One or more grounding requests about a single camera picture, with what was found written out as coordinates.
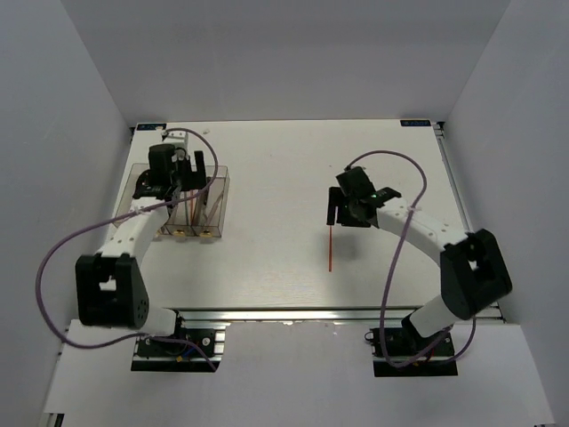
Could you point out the orange chopstick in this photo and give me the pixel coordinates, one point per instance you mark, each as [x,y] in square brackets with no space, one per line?
[191,208]
[330,248]

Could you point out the silver fork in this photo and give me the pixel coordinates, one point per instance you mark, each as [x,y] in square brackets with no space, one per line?
[213,211]

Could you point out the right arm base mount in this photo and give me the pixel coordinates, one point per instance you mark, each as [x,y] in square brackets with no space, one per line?
[400,348]

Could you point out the blue label corner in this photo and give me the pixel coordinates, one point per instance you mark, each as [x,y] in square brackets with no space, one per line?
[415,123]
[150,127]

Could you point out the blue label left corner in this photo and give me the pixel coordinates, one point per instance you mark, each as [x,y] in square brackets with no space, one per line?
[150,127]

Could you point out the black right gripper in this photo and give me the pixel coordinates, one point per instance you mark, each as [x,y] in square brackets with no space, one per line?
[336,198]

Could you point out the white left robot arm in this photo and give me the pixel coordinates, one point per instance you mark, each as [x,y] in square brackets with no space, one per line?
[109,284]

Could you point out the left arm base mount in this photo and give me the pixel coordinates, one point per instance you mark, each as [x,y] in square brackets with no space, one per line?
[202,346]

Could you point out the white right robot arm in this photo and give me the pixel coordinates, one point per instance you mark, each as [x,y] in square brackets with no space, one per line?
[473,273]

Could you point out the clear container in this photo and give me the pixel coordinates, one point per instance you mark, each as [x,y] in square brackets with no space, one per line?
[178,225]
[125,199]
[207,212]

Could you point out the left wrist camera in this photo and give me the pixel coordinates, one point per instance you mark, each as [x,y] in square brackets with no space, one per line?
[179,139]

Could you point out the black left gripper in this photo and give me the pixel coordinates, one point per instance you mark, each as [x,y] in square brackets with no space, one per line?
[195,179]

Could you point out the blue label right corner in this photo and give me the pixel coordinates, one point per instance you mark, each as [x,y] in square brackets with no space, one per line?
[415,123]

